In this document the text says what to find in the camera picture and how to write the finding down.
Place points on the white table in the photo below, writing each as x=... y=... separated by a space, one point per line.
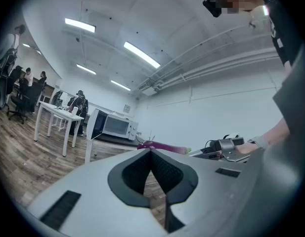
x=56 y=110

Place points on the person's right hand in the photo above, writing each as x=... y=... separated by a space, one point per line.
x=246 y=149

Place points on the white microwave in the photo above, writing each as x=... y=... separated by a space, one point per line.
x=117 y=126

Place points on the small framed wall picture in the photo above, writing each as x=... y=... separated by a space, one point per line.
x=127 y=108

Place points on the black head camera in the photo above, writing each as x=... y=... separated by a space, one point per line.
x=212 y=6

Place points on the long ceiling light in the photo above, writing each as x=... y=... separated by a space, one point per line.
x=80 y=25
x=142 y=54
x=120 y=85
x=86 y=69
x=26 y=45

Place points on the clear measuring jug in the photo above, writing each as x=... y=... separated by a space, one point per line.
x=74 y=111

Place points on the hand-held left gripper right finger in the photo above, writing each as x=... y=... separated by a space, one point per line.
x=211 y=194

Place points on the purple eggplant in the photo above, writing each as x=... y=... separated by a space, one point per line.
x=167 y=147

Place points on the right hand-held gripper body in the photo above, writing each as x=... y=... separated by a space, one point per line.
x=227 y=149

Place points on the person's right forearm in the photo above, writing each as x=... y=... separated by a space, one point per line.
x=278 y=132

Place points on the white ceiling pipe bundle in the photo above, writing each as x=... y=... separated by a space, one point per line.
x=216 y=67

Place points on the grey wristband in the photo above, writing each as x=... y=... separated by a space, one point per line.
x=259 y=142

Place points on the white ceiling air unit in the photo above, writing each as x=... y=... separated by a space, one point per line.
x=148 y=90

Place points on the person's black shirt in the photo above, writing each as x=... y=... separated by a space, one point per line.
x=283 y=33

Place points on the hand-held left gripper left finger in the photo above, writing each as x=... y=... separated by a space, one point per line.
x=93 y=206

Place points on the black office chair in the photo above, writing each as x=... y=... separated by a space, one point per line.
x=18 y=105

